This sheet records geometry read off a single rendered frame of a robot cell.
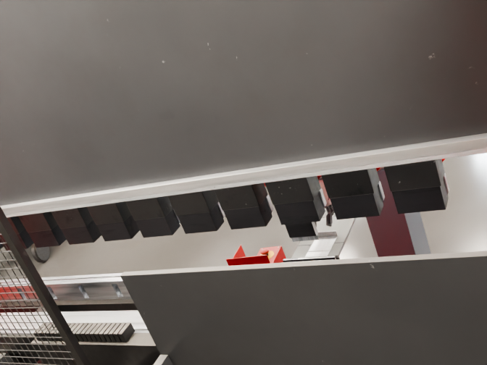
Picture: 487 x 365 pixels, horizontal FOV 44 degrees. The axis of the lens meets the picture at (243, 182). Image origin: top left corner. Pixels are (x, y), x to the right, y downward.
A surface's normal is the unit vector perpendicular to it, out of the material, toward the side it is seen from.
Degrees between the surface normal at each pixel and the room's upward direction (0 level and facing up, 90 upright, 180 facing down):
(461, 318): 90
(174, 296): 90
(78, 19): 90
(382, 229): 90
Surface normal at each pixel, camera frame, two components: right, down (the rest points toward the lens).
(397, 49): -0.39, 0.49
